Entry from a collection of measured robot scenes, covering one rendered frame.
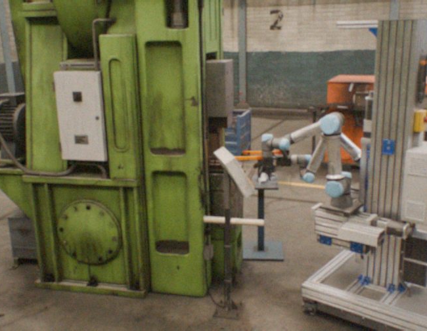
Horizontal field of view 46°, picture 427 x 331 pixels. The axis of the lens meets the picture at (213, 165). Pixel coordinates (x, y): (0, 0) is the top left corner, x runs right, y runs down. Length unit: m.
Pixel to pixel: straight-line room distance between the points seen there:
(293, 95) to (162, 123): 8.14
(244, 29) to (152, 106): 8.31
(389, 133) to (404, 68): 0.43
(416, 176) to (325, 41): 8.20
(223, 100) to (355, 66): 7.75
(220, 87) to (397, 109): 1.25
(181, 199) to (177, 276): 0.61
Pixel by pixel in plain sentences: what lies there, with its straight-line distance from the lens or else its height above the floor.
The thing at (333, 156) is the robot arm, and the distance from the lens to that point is 3.32.
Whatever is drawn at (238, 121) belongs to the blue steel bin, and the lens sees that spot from 7.69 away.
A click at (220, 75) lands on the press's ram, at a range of 3.76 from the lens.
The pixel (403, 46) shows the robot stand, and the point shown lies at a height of 1.87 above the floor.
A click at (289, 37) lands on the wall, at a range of 11.60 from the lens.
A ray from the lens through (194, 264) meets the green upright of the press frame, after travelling 3.93.
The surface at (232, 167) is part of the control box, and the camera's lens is 3.27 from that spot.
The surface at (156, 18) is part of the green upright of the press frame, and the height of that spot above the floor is 2.08.
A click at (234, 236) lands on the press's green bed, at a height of 0.41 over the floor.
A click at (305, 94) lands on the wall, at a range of 11.60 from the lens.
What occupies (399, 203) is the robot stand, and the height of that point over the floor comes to 0.86.
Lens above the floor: 2.01
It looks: 15 degrees down
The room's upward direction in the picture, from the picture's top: 1 degrees counter-clockwise
